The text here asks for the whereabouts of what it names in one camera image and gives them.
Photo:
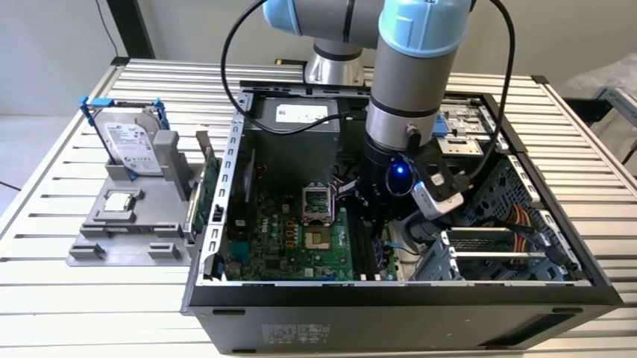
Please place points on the hard disk in blue carrier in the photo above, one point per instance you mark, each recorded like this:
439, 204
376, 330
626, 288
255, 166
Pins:
126, 138

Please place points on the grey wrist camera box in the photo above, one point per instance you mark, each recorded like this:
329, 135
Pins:
442, 201

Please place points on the blue drive bay latch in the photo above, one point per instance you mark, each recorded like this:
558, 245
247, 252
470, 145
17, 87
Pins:
439, 127

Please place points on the optical drive bay cage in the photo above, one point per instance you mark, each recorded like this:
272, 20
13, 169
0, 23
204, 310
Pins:
462, 145

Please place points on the yellow tipped black connector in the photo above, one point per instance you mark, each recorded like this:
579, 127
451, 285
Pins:
288, 61

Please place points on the green graphics card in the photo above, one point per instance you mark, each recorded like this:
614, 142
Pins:
211, 175

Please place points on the black box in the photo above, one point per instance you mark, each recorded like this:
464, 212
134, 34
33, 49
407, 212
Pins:
586, 110

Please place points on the silver CPU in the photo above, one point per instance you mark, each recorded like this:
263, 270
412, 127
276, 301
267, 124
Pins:
117, 201

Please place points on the black upright post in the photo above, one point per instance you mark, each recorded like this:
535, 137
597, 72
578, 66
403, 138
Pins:
130, 26

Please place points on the black PC case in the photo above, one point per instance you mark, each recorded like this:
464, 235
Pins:
348, 324

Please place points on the grey parts rack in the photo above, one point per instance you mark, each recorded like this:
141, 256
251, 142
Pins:
149, 209

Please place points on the grey power supply unit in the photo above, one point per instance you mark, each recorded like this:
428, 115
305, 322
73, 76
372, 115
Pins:
293, 149

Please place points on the perforated disk bay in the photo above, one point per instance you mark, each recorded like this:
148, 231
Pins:
492, 238

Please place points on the CPU socket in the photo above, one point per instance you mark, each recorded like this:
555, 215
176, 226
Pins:
317, 242

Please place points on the green motherboard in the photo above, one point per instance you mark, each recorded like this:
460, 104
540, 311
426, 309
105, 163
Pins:
268, 246

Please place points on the RAM stick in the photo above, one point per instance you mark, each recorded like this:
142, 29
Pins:
129, 225
379, 257

